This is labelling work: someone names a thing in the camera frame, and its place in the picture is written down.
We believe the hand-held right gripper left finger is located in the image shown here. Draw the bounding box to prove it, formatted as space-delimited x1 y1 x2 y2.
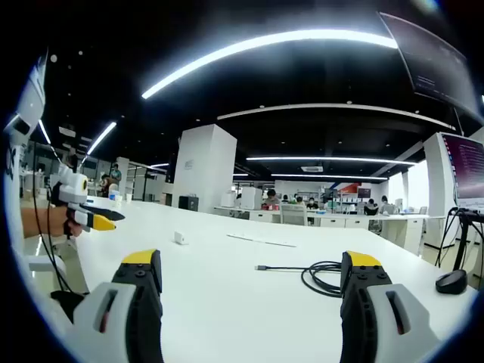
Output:
73 248 164 363

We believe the black computer mouse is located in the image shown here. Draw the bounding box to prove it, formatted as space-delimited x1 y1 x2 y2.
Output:
434 269 469 295

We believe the lit computer monitor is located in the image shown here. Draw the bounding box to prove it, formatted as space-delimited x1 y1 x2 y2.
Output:
440 132 484 213

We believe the black Type-C cable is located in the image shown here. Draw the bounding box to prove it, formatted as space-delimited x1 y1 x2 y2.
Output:
255 260 345 298

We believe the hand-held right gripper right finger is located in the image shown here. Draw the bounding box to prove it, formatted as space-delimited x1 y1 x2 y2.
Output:
339 250 442 363

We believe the long ceiling light strip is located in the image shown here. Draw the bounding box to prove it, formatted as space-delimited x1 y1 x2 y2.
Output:
141 29 399 100

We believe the white desk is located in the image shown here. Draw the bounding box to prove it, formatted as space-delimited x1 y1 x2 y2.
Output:
22 196 477 363

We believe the dark hanging monitor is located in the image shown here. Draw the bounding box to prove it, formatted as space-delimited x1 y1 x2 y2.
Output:
377 11 484 126

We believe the person's left hand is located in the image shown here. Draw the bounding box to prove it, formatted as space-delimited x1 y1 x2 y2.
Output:
60 211 83 240

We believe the black thin cable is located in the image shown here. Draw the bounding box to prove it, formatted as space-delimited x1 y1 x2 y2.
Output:
32 185 73 294

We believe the black box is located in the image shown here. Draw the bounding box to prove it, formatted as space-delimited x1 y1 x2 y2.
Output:
178 195 200 211

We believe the short ceiling light strip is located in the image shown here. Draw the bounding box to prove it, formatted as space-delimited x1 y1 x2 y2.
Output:
86 120 117 156

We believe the white mesh office chair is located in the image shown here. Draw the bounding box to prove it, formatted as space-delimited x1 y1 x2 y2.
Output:
280 203 308 226

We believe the row of white desks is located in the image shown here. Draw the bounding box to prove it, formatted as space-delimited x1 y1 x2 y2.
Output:
213 206 430 231

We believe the white chest device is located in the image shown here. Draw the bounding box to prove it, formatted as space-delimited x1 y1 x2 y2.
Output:
2 48 49 148

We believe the white cabinet box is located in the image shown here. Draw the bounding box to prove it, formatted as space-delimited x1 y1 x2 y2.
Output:
240 188 263 210

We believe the black monitor cable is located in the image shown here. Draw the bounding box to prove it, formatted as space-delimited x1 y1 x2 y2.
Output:
434 207 457 268

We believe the desk cable slot strip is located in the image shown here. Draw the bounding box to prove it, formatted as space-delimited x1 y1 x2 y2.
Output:
226 233 296 249

